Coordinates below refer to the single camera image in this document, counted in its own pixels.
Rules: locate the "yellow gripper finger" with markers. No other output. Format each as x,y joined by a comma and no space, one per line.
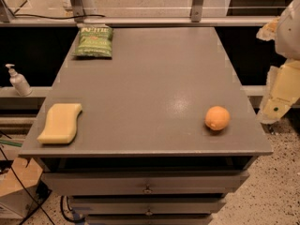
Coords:
268,31
281,92

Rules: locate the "green jalapeno chip bag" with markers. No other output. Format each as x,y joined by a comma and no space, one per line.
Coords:
95,42

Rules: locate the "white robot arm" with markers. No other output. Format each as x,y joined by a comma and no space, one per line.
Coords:
287,40

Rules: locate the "yellow sponge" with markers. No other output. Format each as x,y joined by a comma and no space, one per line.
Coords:
61,123

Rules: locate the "orange fruit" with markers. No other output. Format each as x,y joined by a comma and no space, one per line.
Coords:
217,118

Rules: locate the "grey drawer cabinet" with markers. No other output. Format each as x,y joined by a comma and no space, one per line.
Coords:
142,154

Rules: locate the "white pump dispenser bottle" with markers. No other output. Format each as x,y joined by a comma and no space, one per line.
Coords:
18,81

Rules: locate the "cardboard box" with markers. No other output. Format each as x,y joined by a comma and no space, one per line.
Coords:
18,187

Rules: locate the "right metal bracket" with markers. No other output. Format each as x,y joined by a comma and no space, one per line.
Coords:
196,10

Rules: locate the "metal bracket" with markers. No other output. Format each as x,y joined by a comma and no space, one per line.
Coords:
78,12
196,10

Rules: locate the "left metal bracket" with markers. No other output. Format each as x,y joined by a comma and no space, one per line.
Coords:
78,12

